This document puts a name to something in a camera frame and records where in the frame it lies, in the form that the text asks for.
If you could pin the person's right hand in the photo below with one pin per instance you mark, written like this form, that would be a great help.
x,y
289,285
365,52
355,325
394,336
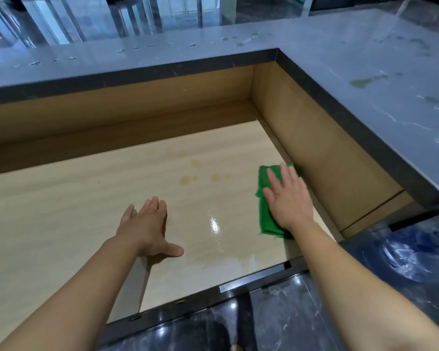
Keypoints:
x,y
287,202

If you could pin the person's left hand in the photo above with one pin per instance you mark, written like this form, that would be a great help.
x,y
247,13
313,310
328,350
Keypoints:
x,y
146,232

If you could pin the person's right middle finger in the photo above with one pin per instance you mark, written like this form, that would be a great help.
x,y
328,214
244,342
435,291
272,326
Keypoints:
x,y
286,175

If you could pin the person's left middle finger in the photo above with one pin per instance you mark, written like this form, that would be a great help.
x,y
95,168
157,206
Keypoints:
x,y
154,208

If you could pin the person's left little finger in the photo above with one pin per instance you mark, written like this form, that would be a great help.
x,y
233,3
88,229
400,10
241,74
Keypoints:
x,y
128,214

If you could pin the person's left thumb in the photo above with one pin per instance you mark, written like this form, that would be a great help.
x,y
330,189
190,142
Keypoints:
x,y
171,250

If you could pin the person's right thumb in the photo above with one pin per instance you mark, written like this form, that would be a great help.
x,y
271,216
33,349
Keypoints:
x,y
270,200

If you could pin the person's right little finger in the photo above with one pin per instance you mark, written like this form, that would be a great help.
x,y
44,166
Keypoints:
x,y
303,188

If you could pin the green cleaning cloth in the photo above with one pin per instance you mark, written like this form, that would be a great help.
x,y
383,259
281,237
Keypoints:
x,y
266,222

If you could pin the person's left forearm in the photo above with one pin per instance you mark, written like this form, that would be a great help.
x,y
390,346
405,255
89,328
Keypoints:
x,y
76,296

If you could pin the person's right forearm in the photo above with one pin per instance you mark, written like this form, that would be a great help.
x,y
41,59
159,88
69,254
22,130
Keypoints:
x,y
358,285

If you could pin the blue plastic bag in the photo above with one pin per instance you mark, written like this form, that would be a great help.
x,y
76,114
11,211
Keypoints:
x,y
413,254

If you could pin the grey marble raised counter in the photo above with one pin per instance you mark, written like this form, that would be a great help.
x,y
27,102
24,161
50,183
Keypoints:
x,y
351,51

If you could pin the glass partition panels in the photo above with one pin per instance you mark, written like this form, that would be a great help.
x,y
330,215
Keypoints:
x,y
95,18

